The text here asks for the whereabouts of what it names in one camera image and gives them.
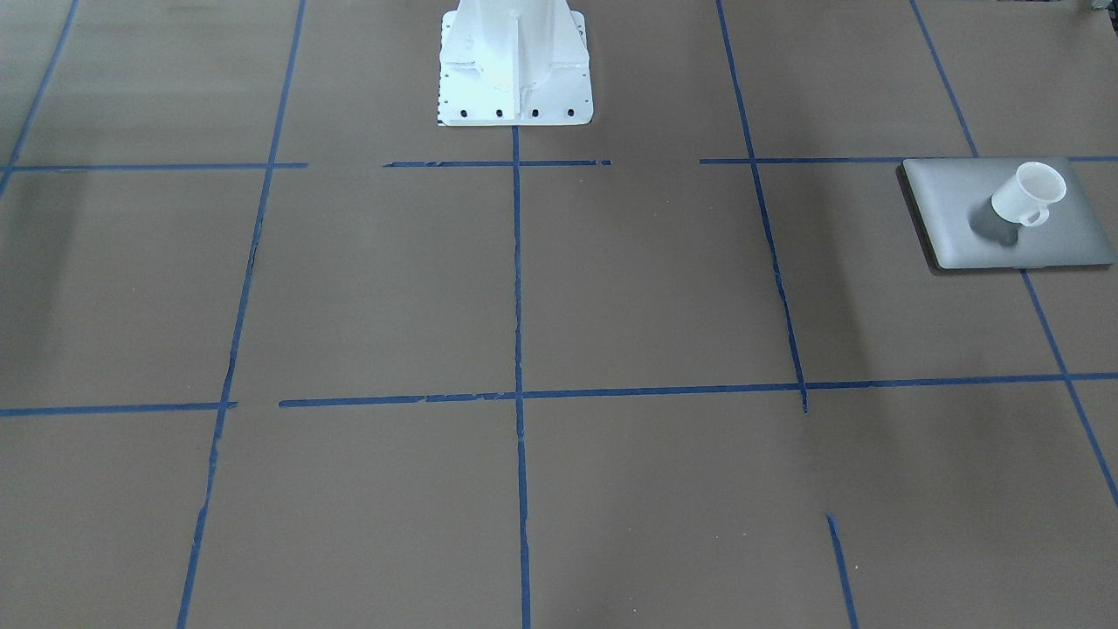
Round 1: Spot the white plastic cup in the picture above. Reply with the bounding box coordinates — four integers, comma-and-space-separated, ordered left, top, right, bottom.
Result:
991, 161, 1067, 227

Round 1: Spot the brown paper table cover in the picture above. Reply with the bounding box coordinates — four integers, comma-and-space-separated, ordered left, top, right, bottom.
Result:
3, 1, 1115, 628

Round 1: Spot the grey closed laptop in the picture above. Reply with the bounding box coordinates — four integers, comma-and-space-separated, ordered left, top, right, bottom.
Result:
900, 156, 1115, 271

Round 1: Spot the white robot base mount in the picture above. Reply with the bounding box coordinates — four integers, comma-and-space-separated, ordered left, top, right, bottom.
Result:
437, 1, 595, 127

